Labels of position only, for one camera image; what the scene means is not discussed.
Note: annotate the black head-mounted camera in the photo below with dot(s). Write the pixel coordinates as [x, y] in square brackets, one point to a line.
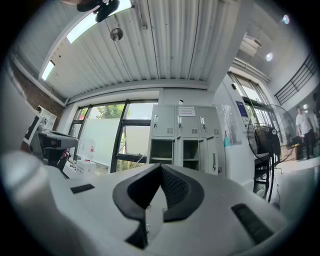
[107, 11]

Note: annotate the small ceiling light panel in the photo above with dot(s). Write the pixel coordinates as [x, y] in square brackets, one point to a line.
[47, 71]

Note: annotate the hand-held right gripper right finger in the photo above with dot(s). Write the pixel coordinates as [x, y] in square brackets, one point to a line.
[175, 190]

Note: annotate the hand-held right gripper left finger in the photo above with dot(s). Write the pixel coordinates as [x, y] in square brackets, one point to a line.
[135, 195]

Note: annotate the round ceiling spotlight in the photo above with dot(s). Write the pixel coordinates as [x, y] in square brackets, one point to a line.
[286, 19]
[269, 57]

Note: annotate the teal spray bottle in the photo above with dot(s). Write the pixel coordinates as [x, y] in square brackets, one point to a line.
[227, 141]

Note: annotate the white cubby shelf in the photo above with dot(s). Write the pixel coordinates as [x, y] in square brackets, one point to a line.
[48, 118]

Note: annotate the grey metal locker door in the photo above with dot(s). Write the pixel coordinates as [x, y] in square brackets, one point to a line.
[208, 155]
[178, 155]

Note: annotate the white air conditioner unit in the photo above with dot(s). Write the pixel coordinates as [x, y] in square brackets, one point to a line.
[250, 45]

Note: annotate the grey metal locker cabinet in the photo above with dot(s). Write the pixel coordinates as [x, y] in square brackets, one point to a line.
[162, 120]

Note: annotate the black standing fan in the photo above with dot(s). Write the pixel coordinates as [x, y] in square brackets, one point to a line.
[287, 130]

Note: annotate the black-framed window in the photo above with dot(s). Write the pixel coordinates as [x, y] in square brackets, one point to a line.
[105, 140]

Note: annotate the black metal railing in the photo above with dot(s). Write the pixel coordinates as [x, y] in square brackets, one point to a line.
[297, 82]

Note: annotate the blue wall poster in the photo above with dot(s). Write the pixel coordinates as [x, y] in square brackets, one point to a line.
[241, 108]

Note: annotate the white paper notice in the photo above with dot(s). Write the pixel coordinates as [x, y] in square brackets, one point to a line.
[186, 111]

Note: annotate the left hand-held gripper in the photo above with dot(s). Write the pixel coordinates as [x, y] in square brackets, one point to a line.
[48, 141]

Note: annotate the white cardboard box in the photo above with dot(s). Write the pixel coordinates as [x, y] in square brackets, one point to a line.
[86, 168]

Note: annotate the large ceiling light panel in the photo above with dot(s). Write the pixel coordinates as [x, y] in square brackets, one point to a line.
[80, 27]

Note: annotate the round metal ceiling fixture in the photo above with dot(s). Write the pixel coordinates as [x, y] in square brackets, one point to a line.
[116, 34]

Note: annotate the white table black frame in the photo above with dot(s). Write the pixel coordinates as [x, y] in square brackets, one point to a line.
[262, 160]

